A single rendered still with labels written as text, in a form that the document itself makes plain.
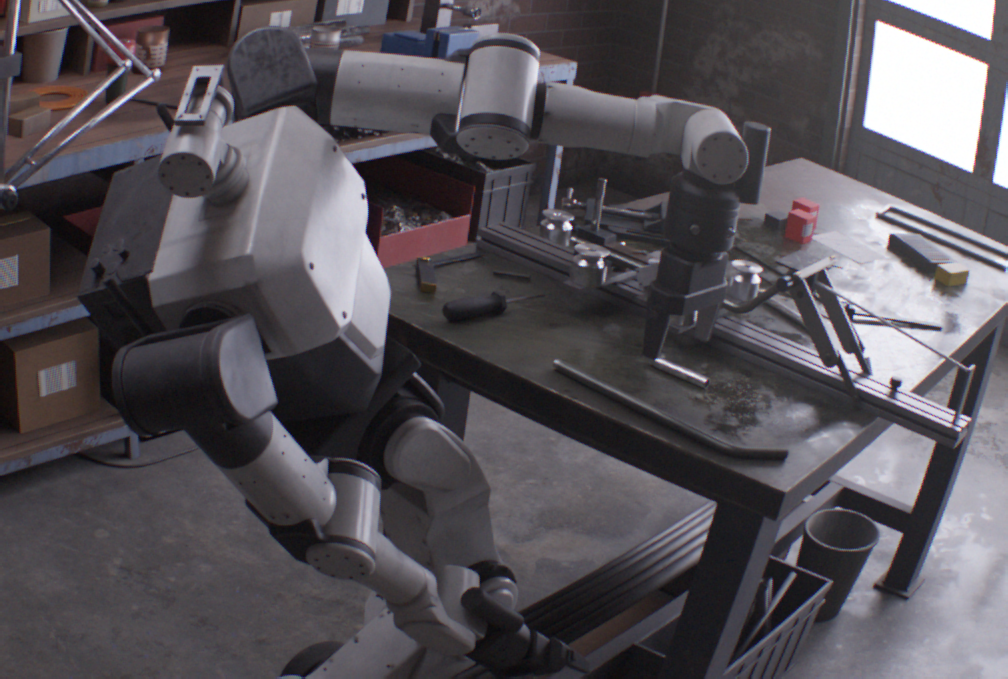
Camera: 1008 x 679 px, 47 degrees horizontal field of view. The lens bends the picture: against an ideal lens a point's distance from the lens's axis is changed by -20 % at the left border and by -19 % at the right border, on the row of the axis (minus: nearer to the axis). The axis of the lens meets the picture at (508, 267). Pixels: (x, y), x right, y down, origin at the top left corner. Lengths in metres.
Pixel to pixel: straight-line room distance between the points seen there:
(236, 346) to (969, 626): 2.22
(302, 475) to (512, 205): 2.72
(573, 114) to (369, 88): 0.23
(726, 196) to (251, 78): 0.56
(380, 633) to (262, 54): 0.87
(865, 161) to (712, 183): 3.59
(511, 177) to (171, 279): 2.70
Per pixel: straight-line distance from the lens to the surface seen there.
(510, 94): 1.53
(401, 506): 1.81
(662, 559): 2.71
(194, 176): 1.35
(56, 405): 3.11
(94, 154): 2.83
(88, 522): 2.96
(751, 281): 2.08
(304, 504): 1.43
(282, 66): 1.56
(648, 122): 1.59
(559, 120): 1.57
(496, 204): 4.01
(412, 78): 1.56
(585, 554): 3.11
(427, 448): 1.67
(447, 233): 3.87
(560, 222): 2.28
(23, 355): 2.99
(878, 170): 5.16
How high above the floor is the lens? 1.63
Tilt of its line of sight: 20 degrees down
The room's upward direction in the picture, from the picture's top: 9 degrees clockwise
